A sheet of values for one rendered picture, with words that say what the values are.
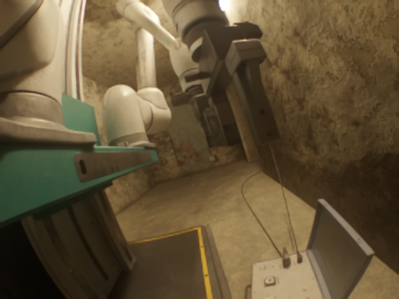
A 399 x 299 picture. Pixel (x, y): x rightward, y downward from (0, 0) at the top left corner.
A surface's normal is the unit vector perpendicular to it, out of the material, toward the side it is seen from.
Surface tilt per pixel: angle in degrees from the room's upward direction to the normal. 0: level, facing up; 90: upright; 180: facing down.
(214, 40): 90
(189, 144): 90
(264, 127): 90
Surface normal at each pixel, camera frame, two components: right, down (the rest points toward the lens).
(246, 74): -0.95, 0.29
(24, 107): 0.86, -0.37
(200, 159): -0.10, 0.05
